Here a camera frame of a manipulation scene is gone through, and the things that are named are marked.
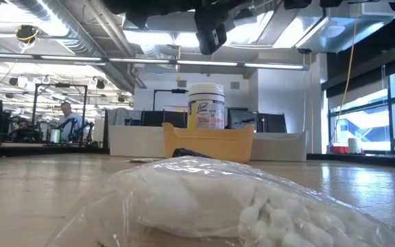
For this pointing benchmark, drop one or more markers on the grey fabric cover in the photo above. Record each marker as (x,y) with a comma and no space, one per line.
(122,116)

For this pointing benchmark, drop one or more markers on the white paper towel roll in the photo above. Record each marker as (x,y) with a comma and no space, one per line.
(354,145)

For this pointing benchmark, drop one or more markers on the small black robot arm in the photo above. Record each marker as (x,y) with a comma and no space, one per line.
(68,128)
(88,132)

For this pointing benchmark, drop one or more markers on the black wide screen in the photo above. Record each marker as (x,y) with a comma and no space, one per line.
(163,119)

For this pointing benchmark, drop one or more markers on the grey plastic bin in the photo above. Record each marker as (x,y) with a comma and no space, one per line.
(279,147)

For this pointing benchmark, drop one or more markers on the large square white sachet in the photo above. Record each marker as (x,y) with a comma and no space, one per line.
(146,160)

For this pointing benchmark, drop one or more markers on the person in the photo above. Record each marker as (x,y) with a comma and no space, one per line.
(24,127)
(66,109)

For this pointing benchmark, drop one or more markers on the black reflective screen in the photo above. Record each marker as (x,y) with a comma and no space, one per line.
(269,123)

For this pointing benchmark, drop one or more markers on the dark navy flat sachet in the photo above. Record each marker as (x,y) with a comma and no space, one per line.
(187,153)

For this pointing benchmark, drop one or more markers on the black camera stand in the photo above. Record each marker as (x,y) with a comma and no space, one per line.
(178,91)

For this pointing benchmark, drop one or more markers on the red box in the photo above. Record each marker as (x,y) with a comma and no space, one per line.
(339,150)

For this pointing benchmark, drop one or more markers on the white green cup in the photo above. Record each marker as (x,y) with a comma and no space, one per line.
(55,136)

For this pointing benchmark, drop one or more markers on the clear bag cotton swabs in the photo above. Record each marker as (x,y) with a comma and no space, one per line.
(190,206)

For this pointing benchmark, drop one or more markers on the yellow plastic bin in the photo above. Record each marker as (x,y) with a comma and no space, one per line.
(211,142)

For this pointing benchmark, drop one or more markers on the Lysol wipes canister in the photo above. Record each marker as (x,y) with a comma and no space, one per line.
(206,109)

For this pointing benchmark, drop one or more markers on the black rig frame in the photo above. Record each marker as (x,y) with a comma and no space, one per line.
(60,85)

